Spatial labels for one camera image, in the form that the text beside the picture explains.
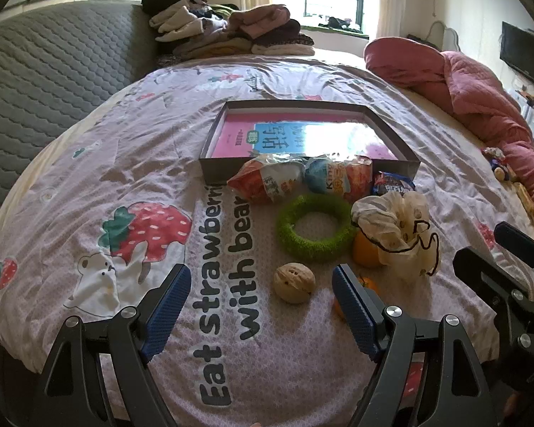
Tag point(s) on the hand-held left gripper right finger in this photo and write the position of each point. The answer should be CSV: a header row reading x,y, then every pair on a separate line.
x,y
351,307

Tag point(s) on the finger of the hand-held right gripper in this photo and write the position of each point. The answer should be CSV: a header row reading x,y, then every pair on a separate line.
x,y
516,235
476,267

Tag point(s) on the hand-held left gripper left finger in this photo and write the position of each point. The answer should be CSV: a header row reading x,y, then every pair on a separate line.
x,y
169,307

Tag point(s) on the orange mandarin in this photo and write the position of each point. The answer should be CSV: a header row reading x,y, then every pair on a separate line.
x,y
365,252
368,283

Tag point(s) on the walnut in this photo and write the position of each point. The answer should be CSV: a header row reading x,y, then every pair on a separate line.
x,y
293,282

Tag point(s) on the blue cookie packet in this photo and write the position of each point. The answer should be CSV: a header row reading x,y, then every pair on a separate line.
x,y
391,183

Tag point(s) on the small red snack bag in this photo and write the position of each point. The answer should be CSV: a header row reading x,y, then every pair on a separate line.
x,y
333,178

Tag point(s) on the shallow grey cardboard box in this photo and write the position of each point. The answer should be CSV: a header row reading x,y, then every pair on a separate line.
x,y
213,170

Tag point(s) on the large red snack bag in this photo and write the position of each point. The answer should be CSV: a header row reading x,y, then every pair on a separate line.
x,y
258,182

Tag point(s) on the small colourful doll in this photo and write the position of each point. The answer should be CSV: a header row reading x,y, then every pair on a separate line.
x,y
498,167

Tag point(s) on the pink quilted blanket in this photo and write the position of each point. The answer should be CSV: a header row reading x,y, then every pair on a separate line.
x,y
471,84

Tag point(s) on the strawberry print bed sheet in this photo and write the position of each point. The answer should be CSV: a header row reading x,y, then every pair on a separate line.
x,y
115,142

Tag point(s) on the grey quilted headboard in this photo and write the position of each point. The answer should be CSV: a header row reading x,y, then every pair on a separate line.
x,y
49,75

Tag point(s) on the dark clothes on sill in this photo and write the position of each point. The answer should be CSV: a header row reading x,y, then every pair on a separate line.
x,y
340,23

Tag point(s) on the green sill cushion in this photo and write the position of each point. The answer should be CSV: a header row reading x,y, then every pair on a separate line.
x,y
320,31

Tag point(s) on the window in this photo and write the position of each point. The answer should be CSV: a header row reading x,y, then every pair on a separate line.
x,y
329,4

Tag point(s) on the pile of folded clothes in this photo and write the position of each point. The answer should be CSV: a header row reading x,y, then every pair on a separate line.
x,y
258,22

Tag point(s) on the black wall television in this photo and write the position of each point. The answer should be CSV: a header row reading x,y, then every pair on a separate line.
x,y
523,53

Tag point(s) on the white ornate frame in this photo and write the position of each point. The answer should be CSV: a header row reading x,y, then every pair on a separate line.
x,y
449,35

